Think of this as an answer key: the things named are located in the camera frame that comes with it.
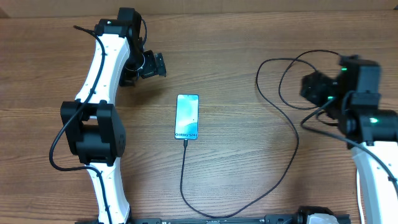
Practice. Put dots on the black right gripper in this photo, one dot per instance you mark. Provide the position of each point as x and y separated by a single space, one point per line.
311 88

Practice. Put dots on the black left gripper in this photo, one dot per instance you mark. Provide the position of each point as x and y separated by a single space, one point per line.
154 65

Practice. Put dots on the Samsung Galaxy smartphone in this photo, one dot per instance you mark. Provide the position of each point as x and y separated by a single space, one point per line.
186 118

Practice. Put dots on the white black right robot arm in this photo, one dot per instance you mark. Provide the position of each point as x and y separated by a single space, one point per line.
352 98

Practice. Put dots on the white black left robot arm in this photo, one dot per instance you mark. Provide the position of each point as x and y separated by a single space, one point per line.
93 128

